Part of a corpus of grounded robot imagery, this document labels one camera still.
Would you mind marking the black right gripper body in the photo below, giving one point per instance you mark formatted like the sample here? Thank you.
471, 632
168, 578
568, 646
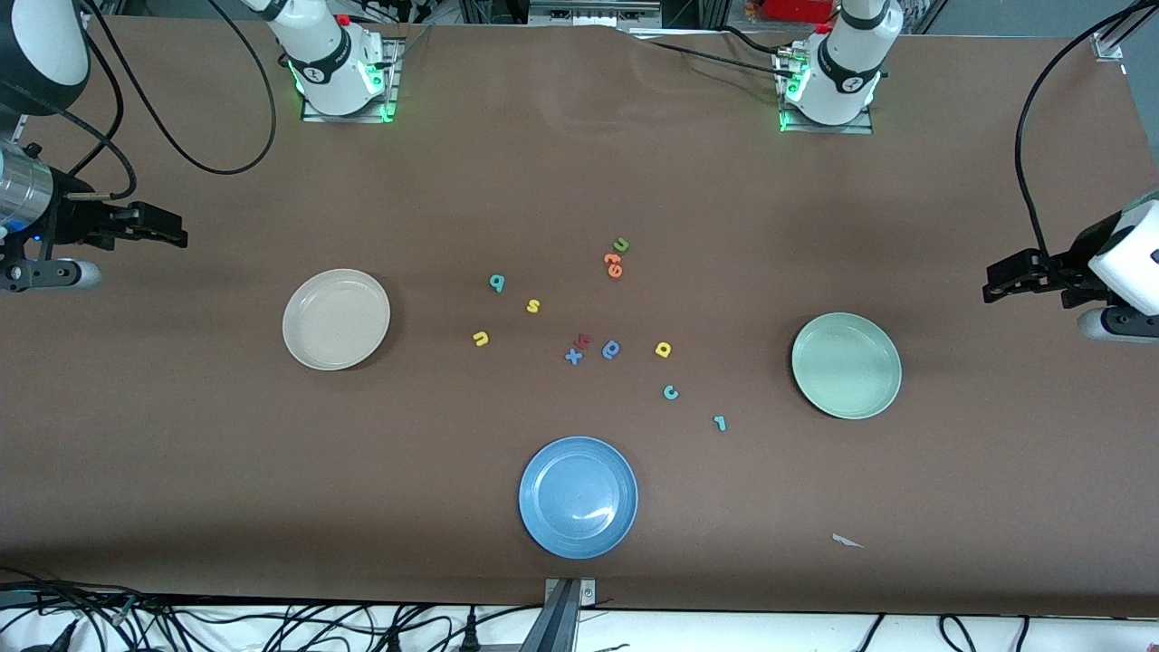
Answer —
74, 225

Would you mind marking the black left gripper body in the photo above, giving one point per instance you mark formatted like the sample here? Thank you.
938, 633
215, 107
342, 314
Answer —
1065, 271

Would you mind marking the pale green plate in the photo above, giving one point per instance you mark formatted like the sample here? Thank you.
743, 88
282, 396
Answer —
847, 365

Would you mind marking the beige plate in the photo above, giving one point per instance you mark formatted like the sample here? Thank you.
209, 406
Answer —
336, 320

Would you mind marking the brown table cover sheet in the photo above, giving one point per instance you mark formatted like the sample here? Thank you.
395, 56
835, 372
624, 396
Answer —
181, 453

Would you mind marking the white paper scrap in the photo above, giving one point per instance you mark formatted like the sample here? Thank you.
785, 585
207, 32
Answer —
844, 541

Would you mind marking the red box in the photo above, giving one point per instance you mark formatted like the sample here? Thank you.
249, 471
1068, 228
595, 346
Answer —
797, 9

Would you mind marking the blue foam letter a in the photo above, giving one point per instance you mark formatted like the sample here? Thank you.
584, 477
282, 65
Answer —
612, 349

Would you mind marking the grey equipment box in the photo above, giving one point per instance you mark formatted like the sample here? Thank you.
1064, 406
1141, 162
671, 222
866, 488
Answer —
593, 14

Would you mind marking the blue plate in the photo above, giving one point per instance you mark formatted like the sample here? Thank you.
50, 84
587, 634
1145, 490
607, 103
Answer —
578, 497

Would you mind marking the aluminium frame profile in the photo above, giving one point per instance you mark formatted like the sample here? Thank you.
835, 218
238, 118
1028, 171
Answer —
1106, 45

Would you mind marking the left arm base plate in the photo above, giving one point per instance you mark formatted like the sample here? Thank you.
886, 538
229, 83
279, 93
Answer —
824, 129

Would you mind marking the silver clamp bracket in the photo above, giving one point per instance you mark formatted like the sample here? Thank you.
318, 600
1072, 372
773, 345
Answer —
589, 593

